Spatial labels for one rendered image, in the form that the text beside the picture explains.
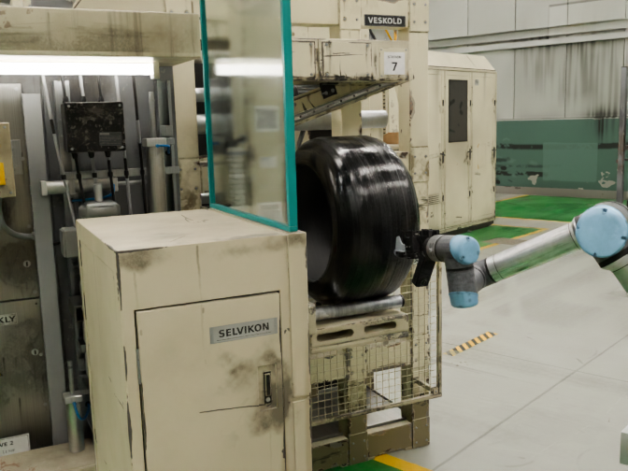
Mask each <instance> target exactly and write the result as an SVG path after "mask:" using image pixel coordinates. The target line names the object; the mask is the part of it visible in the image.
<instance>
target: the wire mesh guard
mask: <svg viewBox="0 0 628 471"><path fill-rule="evenodd" d="M434 268H436V281H432V282H436V288H435V289H436V302H433V303H436V308H435V309H436V322H433V323H436V329H434V330H436V356H434V357H436V363H434V364H436V369H435V370H436V387H438V393H436V394H432V393H431V384H434V383H431V378H434V377H431V371H434V370H431V358H433V357H431V337H433V336H431V331H433V330H431V317H435V316H431V310H433V309H431V304H432V303H431V296H435V295H431V290H432V289H431V279H430V282H429V283H430V289H428V290H430V303H427V304H430V309H429V310H430V317H425V311H428V310H425V297H429V296H425V291H427V290H425V286H424V290H422V291H424V304H422V305H424V318H420V319H424V324H423V325H424V338H421V339H424V345H422V346H424V365H421V366H424V372H422V373H424V378H423V379H424V385H422V386H424V395H422V396H420V393H422V392H420V387H421V386H420V380H421V379H420V360H423V359H420V353H421V352H420V334H419V339H415V340H419V346H417V347H419V352H418V354H419V360H415V361H419V366H416V367H418V368H419V373H417V374H419V379H418V381H419V393H415V394H418V395H419V396H418V397H414V394H411V395H413V398H409V399H406V400H402V391H404V390H402V384H404V383H402V370H398V371H401V377H399V378H401V391H398V392H401V397H398V398H401V401H397V402H392V403H390V400H393V399H390V393H392V392H390V387H391V386H390V378H389V379H386V380H388V381H389V386H388V387H389V400H386V401H389V404H385V405H383V402H385V401H383V395H384V394H383V388H387V387H383V381H385V380H383V367H386V366H383V361H384V360H383V353H387V352H383V350H382V360H381V361H382V374H380V375H382V388H378V389H382V394H381V395H382V405H380V406H378V403H381V402H378V398H377V402H376V403H374V404H377V406H376V407H371V405H373V404H371V391H374V390H371V384H372V383H371V380H370V383H368V384H370V397H368V398H370V404H369V405H370V407H369V408H364V409H360V410H356V411H352V408H349V409H351V412H348V413H346V410H347V409H346V407H345V413H344V414H339V412H340V411H344V410H340V411H339V408H338V411H337V412H338V415H335V416H333V413H335V412H333V410H332V413H328V414H332V417H327V418H326V416H325V418H323V419H319V420H315V421H313V420H312V418H315V417H312V404H313V403H312V400H311V403H310V404H311V427H312V426H316V425H321V424H325V423H328V422H333V421H340V420H345V419H348V418H352V417H357V416H361V415H364V414H368V413H373V412H377V411H381V410H385V409H389V408H393V407H400V406H404V405H409V404H413V403H417V402H420V401H425V400H429V399H433V398H437V397H441V396H442V263H441V262H436V267H434ZM413 285H414V284H413V283H412V292H410V293H412V306H410V307H412V320H410V321H412V326H411V327H412V334H409V335H412V340H410V341H412V354H409V355H412V356H413V354H417V353H413V348H416V347H413V341H414V340H413V334H417V333H413V327H416V326H413V313H417V312H413V307H414V306H413V299H418V298H413V293H414V292H413ZM425 318H430V323H427V324H430V330H429V331H430V344H426V345H430V350H428V351H430V357H429V358H430V377H429V379H430V384H427V385H430V391H427V392H430V394H426V395H425V393H426V391H425V386H426V385H425V366H426V365H429V364H425V359H428V358H425V352H426V351H425V338H429V337H425V332H428V331H425V325H426V324H425ZM407 342H409V341H406V343H407ZM395 344H399V343H395V340H394V344H391V345H394V350H393V351H394V364H392V365H394V371H393V372H394V378H391V379H394V385H392V386H394V395H395V393H396V391H395V379H396V377H395V372H397V371H395V358H398V357H395V352H396V350H395ZM375 348H376V354H373V355H376V368H373V369H376V375H375V376H376V382H373V383H377V376H378V375H377V362H379V361H377V348H379V347H377V343H376V346H375ZM407 349H411V348H408V347H407ZM404 356H406V357H407V355H404ZM315 359H317V365H314V366H317V373H314V374H317V380H313V381H317V383H318V380H321V379H318V359H320V358H318V357H317V358H315ZM406 363H409V362H408V361H406ZM356 365H357V372H354V373H357V386H355V387H357V400H355V401H357V403H358V401H359V400H363V399H359V400H358V393H360V392H358V387H359V386H358V379H360V378H358V365H361V364H356ZM314 366H311V367H314ZM352 366H355V365H351V363H350V366H347V367H350V380H348V381H350V394H349V395H350V398H351V396H352V394H351V388H354V387H351V374H353V373H351V367H352ZM342 368H344V375H340V376H344V389H342V390H344V396H340V397H345V396H347V395H345V390H346V389H349V388H346V389H345V382H348V381H345V375H348V374H345V368H346V367H345V364H344V367H342ZM338 369H341V368H337V376H335V377H337V383H335V384H337V397H336V398H337V399H338V398H339V397H338V391H341V390H339V389H338V377H340V376H339V375H338ZM408 369H410V368H407V370H408ZM364 371H367V370H364ZM335 377H332V373H331V377H330V379H331V384H330V385H331V391H330V392H325V386H329V385H325V381H324V386H321V387H324V400H322V401H324V407H322V408H324V409H325V408H326V406H325V401H326V400H325V394H326V393H331V399H327V400H331V403H332V399H334V398H332V385H334V384H332V378H335ZM371 377H374V376H371ZM404 377H407V375H406V376H404ZM363 379H365V377H363ZM405 383H406V384H408V382H405ZM364 385H367V384H364ZM316 388H320V387H316ZM316 388H312V389H316ZM378 389H375V390H378ZM406 390H409V389H408V388H406ZM362 393H365V391H363V392H362ZM315 395H318V402H314V403H318V408H317V409H318V416H316V417H319V409H320V408H319V402H322V401H319V390H318V394H315ZM315 395H311V396H315ZM408 396H410V395H407V397H408ZM364 399H367V398H364ZM369 405H366V406H369ZM361 407H364V405H363V406H361ZM317 409H313V410H317Z"/></svg>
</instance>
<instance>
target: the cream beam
mask: <svg viewBox="0 0 628 471"><path fill-rule="evenodd" d="M292 48H293V85H319V84H320V83H322V82H338V83H392V82H399V81H407V80H409V42H408V41H402V40H367V39H333V38H299V37H292ZM384 51H385V52H404V53H405V74H404V75H384Z"/></svg>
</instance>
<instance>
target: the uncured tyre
mask: <svg viewBox="0 0 628 471"><path fill-rule="evenodd" d="M295 165H296V195H297V224H298V226H297V227H298V230H300V231H303V232H306V233H307V294H308V295H309V296H311V297H312V298H313V299H314V300H316V301H317V302H319V303H321V304H325V305H332V304H338V303H345V302H351V301H357V300H364V299H369V298H376V297H381V296H387V295H389V294H391V293H393V292H395V291H396V290H397V289H398V288H399V287H400V286H401V285H402V283H403V282H404V280H405V279H406V277H407V274H408V273H409V271H410V269H411V267H412V262H413V259H407V258H400V257H396V255H395V254H394V250H395V245H396V238H397V237H398V236H400V238H401V241H402V243H403V234H402V231H419V230H420V229H421V221H420V209H419V203H418V197H417V194H416V190H415V187H414V184H413V181H412V178H411V176H410V174H409V172H408V170H407V168H406V166H405V164H404V163H403V161H402V160H401V159H400V158H399V156H398V155H397V154H396V153H395V152H394V150H393V149H392V148H391V147H390V146H389V145H388V144H387V143H385V142H384V141H382V140H380V139H378V138H375V137H372V136H320V137H316V138H313V139H310V140H309V141H306V142H305V143H303V144H302V145H301V146H300V147H299V148H298V150H297V151H296V152H295Z"/></svg>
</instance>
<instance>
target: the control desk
mask: <svg viewBox="0 0 628 471"><path fill-rule="evenodd" d="M76 227H77V240H78V261H79V272H80V285H81V296H82V307H83V319H84V331H85V342H86V353H87V365H88V377H89V388H90V399H91V411H92V422H93V444H94V456H95V467H96V471H313V468H312V436H311V405H310V397H308V396H309V395H310V394H311V390H310V358H309V327H308V295H307V233H306V232H303V231H300V230H298V231H297V232H288V231H285V230H282V229H278V228H276V227H273V226H270V225H267V224H263V223H260V222H257V221H252V220H249V219H246V218H243V217H240V216H237V215H234V214H231V213H228V212H224V211H221V210H218V209H216V208H213V207H210V208H209V209H208V210H206V209H195V210H183V211H172V212H160V213H149V214H137V215H125V216H114V217H103V218H90V219H79V220H76Z"/></svg>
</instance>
